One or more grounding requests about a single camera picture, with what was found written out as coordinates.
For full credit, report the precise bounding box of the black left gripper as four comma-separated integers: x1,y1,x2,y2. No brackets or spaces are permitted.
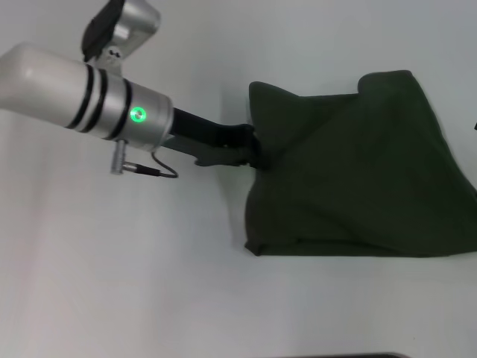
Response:
162,106,268,172

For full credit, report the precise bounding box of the dark green FREE t-shirt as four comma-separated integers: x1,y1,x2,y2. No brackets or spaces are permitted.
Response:
243,68,477,260

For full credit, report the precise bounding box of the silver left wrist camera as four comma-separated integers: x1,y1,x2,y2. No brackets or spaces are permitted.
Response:
80,0,162,71

